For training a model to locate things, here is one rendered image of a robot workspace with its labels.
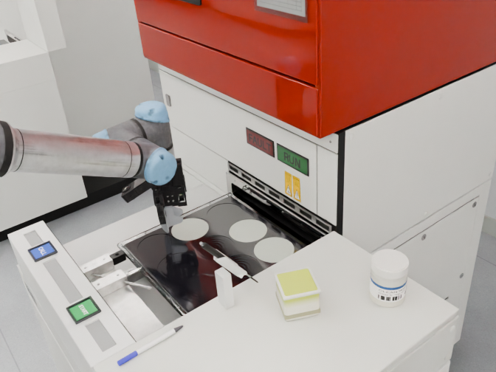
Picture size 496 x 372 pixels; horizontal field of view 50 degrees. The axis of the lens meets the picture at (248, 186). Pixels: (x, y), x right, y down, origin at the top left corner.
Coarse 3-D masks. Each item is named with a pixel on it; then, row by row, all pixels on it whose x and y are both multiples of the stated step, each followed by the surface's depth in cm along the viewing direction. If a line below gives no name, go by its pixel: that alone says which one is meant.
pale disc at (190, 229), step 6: (186, 222) 146; (192, 222) 146; (198, 222) 146; (204, 222) 146; (174, 228) 144; (180, 228) 144; (186, 228) 144; (192, 228) 144; (198, 228) 144; (204, 228) 144; (174, 234) 142; (180, 234) 142; (186, 234) 142; (192, 234) 142; (198, 234) 141; (204, 234) 141; (186, 240) 139
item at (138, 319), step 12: (108, 300) 125; (120, 300) 125; (132, 300) 125; (120, 312) 121; (132, 312) 121; (144, 312) 121; (132, 324) 118; (144, 324) 118; (156, 324) 118; (132, 336) 115; (144, 336) 115
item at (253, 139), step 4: (248, 132) 143; (252, 132) 141; (248, 136) 144; (252, 136) 142; (256, 136) 141; (260, 136) 139; (248, 140) 145; (252, 140) 143; (256, 140) 141; (260, 140) 140; (264, 140) 138; (268, 140) 137; (252, 144) 144; (256, 144) 142; (260, 144) 141; (264, 144) 139; (268, 144) 137; (260, 148) 141; (264, 148) 140; (268, 148) 138; (268, 152) 139; (272, 152) 137
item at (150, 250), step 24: (192, 216) 149; (216, 216) 148; (240, 216) 147; (144, 240) 141; (168, 240) 140; (192, 240) 139; (216, 240) 139; (288, 240) 137; (144, 264) 132; (168, 264) 132; (192, 264) 131; (216, 264) 130; (240, 264) 130; (264, 264) 129; (168, 288) 124; (192, 288) 124; (216, 288) 123
